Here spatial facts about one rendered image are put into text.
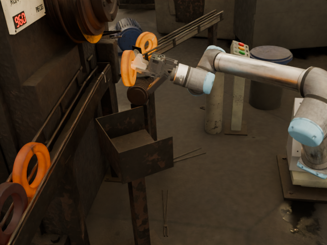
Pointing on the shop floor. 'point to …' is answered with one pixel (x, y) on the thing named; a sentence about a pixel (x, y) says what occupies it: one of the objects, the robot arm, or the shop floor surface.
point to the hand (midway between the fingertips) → (129, 64)
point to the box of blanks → (281, 23)
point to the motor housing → (141, 99)
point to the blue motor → (127, 34)
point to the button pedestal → (237, 99)
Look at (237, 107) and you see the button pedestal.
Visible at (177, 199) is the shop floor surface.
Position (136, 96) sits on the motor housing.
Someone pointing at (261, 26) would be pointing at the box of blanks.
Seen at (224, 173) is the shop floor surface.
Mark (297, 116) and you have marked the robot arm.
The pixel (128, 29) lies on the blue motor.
